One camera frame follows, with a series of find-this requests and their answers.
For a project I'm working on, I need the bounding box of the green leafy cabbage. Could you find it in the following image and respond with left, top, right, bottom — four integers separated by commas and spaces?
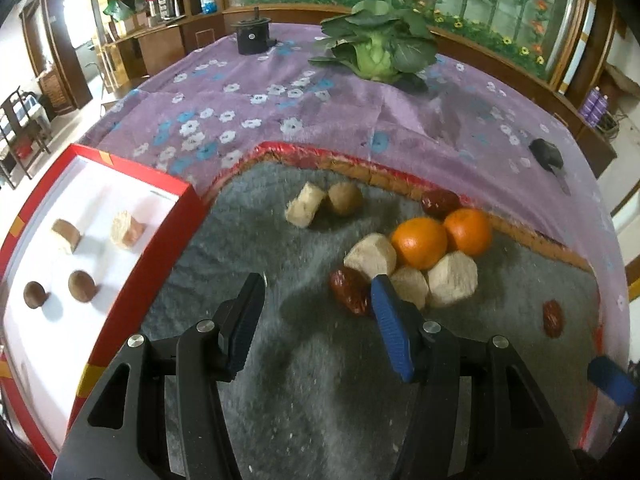
309, 0, 437, 84

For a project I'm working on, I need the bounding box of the small black device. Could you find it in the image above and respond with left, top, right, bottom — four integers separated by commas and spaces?
528, 138, 564, 172

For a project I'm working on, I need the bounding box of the red date front left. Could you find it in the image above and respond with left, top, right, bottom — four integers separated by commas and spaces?
329, 266, 371, 315

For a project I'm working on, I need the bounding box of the grey felt mat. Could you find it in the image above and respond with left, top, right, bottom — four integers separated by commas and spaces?
142, 162, 599, 479

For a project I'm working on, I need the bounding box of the purple floral tablecloth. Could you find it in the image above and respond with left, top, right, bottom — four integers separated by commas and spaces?
79, 22, 632, 456

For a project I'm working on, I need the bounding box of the beige chunk front middle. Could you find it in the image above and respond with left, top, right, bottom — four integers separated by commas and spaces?
390, 266, 430, 310

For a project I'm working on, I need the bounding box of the red date behind oranges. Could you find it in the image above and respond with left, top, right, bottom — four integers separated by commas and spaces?
421, 188, 462, 220

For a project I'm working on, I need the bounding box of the black cylindrical grinder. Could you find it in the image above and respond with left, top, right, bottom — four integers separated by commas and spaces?
233, 6, 277, 55

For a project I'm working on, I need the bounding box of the beige chunk left of orange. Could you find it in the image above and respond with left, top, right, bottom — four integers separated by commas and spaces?
343, 233, 397, 282

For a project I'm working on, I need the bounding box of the wooden chair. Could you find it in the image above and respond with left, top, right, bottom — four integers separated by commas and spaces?
1, 87, 51, 190

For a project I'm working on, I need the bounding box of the beige chunk near kiwi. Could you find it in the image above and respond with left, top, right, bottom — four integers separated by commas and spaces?
284, 182, 326, 229

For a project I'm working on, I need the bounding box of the brown kiwi by chunk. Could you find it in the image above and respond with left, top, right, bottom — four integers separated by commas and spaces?
328, 181, 363, 217

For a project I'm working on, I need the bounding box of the orange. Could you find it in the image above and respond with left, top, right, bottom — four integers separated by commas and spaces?
442, 208, 492, 258
390, 217, 448, 271

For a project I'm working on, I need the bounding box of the purple bottles pair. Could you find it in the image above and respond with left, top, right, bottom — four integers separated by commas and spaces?
579, 87, 608, 128

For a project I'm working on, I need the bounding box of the beige chunk right of orange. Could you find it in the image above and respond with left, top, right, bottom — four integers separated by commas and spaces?
427, 252, 478, 308

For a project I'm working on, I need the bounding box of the wooden side cabinet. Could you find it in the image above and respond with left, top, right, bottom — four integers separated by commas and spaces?
96, 12, 227, 88

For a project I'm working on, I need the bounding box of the front orange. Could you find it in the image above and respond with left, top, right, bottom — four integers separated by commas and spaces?
390, 217, 448, 271

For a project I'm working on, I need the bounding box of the rear orange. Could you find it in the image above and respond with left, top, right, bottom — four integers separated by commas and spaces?
442, 208, 492, 258

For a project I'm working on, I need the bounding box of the red white shallow box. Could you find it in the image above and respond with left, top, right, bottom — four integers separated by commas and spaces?
1, 144, 205, 468

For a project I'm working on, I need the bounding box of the brown kiwi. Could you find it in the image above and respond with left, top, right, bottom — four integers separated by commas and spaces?
328, 181, 363, 217
23, 281, 49, 309

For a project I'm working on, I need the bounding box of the beige sugarcane chunk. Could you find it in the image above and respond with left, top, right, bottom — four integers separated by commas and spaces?
111, 211, 145, 249
51, 219, 82, 254

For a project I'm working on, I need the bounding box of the red date far right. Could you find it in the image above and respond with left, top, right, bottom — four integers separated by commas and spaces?
542, 299, 565, 339

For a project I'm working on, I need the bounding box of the brown kiwi fruit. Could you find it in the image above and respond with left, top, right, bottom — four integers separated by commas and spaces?
67, 270, 99, 304

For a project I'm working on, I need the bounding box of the beige chunk of orange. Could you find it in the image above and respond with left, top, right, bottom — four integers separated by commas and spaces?
343, 233, 397, 282
427, 252, 478, 308

